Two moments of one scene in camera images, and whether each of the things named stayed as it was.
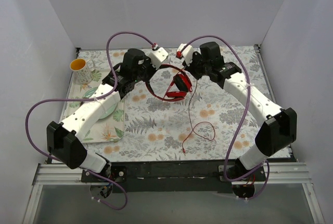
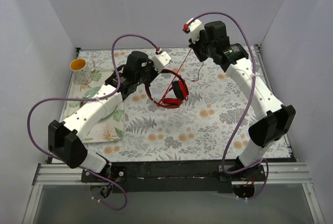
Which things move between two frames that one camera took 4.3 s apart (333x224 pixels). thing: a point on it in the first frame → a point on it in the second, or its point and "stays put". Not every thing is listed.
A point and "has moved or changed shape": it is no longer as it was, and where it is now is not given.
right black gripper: x=191 y=66 → x=197 y=51
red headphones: x=182 y=84 has moved or changed shape
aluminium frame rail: x=63 y=174 stays put
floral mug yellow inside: x=82 y=70 stays put
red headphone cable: x=197 y=125 → x=177 y=71
